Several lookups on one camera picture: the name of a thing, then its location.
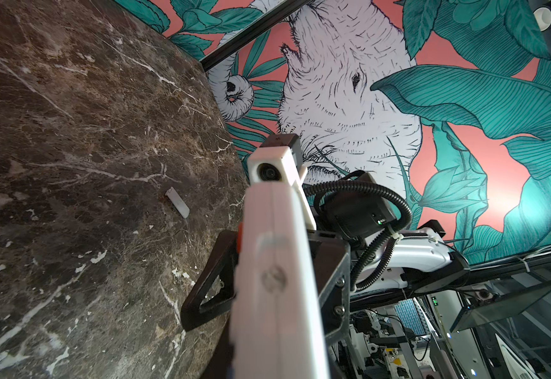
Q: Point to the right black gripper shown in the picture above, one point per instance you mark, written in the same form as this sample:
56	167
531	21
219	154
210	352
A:
214	292

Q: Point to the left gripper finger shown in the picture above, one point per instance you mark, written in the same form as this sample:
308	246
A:
220	365

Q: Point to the white remote control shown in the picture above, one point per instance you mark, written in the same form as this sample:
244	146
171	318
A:
276	327

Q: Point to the white battery compartment cover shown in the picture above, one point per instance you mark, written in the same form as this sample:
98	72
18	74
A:
176	200

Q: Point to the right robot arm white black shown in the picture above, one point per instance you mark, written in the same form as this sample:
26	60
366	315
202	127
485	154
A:
416	261

